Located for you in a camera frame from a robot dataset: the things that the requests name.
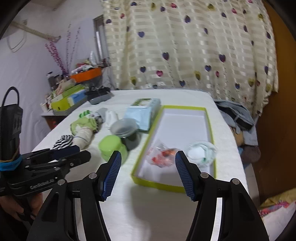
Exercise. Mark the orange tray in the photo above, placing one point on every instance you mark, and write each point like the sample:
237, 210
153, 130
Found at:
87, 75

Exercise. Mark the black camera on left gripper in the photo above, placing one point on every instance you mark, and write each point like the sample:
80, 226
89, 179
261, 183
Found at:
11, 123

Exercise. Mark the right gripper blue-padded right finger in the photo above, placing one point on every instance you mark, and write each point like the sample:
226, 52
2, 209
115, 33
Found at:
240, 219

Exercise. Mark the striped storage tray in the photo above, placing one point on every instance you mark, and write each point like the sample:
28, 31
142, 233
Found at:
72, 108

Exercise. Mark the blue tissue pack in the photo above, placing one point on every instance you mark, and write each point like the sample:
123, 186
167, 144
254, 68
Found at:
76, 97

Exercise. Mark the black white striped sock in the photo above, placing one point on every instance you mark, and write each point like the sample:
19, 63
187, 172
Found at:
63, 142

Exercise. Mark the grey sock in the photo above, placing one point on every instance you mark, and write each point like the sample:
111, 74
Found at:
100, 117

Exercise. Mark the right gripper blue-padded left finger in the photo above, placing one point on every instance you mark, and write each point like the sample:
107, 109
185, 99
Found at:
56, 219

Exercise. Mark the person's left hand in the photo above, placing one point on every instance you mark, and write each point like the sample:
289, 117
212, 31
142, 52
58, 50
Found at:
11, 207

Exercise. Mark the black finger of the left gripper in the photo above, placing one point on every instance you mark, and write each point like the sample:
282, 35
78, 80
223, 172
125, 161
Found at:
73, 160

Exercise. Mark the colourful floral fabric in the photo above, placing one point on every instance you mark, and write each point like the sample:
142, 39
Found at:
276, 202

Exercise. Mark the grey black device with cables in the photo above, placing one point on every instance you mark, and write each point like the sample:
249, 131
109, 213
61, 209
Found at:
97, 95

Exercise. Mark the wet wipes pack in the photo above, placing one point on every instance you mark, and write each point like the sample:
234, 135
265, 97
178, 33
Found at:
143, 111

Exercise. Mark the green patterned cloth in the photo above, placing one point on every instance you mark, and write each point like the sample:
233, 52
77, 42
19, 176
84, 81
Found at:
86, 120

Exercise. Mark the white item in clear bag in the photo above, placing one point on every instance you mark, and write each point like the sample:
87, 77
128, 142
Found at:
202, 154

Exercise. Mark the pink flower branches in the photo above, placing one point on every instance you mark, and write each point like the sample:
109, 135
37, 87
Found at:
51, 47

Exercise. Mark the green rimmed white box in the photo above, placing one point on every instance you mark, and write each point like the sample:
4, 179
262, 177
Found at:
175, 127

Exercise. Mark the pile of grey clothes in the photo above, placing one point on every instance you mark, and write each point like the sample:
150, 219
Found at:
239, 117

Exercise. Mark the red candy plastic bag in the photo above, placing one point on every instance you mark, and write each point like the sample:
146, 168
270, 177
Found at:
160, 155

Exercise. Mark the green plastic cup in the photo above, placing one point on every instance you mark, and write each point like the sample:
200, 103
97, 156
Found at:
112, 143

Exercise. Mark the yellow green box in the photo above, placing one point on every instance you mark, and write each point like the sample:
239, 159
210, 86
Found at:
60, 105

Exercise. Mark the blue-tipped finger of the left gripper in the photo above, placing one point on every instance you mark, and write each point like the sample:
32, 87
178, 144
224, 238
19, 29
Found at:
57, 154

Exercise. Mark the green long box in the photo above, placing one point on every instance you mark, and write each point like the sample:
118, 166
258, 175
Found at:
69, 92

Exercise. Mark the wooden wardrobe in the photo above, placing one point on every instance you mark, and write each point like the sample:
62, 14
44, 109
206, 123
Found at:
275, 171

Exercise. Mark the clear lidded dark container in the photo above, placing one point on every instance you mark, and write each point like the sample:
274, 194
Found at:
127, 130

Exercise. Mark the heart patterned cream curtain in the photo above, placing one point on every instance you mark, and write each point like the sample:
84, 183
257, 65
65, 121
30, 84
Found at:
225, 48

